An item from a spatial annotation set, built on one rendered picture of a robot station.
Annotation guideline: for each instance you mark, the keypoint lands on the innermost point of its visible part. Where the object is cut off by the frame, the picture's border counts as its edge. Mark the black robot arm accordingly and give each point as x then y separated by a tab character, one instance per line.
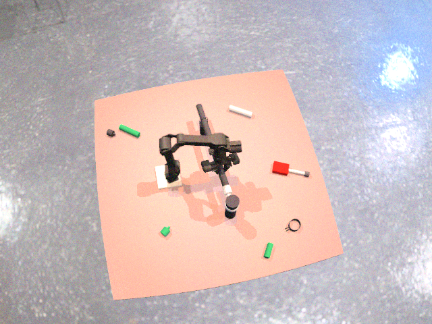
219	144

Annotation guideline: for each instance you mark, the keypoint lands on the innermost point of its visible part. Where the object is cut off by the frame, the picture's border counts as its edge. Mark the grey cylindrical cup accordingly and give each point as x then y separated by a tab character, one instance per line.
228	191

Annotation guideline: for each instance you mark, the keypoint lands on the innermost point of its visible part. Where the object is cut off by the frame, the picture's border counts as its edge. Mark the beige cylinder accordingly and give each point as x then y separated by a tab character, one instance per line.
240	111

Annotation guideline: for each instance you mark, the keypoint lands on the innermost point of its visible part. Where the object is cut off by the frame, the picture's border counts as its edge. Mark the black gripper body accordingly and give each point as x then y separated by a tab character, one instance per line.
207	167

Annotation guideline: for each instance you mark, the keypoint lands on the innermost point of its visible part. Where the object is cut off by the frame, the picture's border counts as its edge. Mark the green cylinder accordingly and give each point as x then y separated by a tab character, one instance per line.
268	250
129	130

